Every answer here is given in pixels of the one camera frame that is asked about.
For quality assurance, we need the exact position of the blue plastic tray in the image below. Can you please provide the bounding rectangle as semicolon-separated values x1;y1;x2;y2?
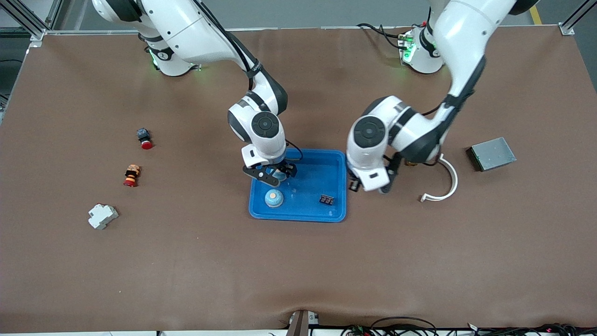
249;147;347;223

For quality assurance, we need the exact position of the red emergency button, orange-black body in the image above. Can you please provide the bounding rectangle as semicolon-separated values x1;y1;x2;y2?
123;164;141;188

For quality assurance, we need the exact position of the silver metal module box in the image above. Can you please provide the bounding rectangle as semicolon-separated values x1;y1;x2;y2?
467;137;517;172

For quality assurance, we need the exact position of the metal table clamp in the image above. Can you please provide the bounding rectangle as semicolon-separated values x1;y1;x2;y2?
285;309;320;336

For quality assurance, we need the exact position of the white circuit breaker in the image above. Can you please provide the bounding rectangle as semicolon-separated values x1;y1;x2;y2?
88;203;119;230

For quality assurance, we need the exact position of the white curved plastic bracket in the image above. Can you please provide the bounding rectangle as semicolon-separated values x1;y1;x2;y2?
420;154;458;203

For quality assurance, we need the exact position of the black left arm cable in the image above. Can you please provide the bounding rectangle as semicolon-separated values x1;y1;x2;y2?
387;56;486;168

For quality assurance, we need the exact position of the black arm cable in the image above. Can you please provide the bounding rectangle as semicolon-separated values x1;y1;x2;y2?
196;0;304;161
387;56;486;168

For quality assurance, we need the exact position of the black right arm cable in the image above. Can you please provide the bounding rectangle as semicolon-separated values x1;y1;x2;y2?
196;0;304;161

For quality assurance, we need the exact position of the black looped cable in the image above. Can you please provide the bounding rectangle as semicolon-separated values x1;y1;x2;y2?
371;317;437;336

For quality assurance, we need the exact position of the black base cable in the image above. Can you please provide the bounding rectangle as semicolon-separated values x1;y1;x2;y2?
357;22;409;51

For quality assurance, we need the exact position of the black cable bundle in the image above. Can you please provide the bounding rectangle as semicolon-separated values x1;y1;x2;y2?
466;323;597;336

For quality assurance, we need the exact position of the aluminium frame post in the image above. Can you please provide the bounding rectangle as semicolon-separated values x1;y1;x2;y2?
0;0;47;41
560;0;597;36

